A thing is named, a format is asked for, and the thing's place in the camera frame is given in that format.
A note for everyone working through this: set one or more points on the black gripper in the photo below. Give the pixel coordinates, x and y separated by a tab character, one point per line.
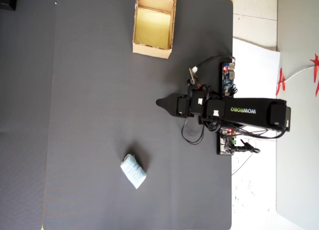
183	105

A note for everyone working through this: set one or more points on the green-terminal circuit board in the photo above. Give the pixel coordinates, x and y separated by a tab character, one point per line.
224	145

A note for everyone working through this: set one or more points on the small camera circuit board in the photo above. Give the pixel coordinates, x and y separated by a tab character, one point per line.
192	74

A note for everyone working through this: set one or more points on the white paper sheet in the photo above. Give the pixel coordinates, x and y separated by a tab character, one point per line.
254	65

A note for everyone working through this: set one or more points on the white-blue block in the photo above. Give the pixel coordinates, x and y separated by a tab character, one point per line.
133	171

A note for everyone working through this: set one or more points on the black WOWROBO robot arm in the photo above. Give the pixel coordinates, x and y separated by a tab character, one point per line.
249	110

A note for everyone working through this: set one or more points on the red paper star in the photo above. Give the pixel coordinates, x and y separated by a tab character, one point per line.
281	81
316	70

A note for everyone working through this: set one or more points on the large black table mat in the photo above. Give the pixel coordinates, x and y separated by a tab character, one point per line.
99	90

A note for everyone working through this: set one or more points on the open cardboard box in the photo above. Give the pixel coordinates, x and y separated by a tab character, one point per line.
152	26

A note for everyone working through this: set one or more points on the blue circuit board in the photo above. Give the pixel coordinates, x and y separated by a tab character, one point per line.
227	78

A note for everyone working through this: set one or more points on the black barrel power plug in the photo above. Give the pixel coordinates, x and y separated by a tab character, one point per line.
243	148

